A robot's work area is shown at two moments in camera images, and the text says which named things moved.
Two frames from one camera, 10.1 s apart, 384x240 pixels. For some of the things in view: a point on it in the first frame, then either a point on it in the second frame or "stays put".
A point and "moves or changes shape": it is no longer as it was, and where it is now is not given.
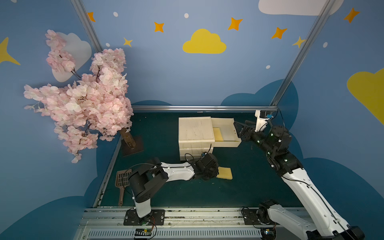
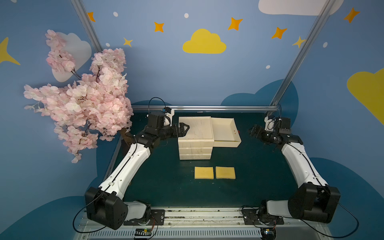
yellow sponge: (218, 134) moves or changes shape
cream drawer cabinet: (195, 136) stays put
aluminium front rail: (191, 223) stays put
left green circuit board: (143, 232) stays put
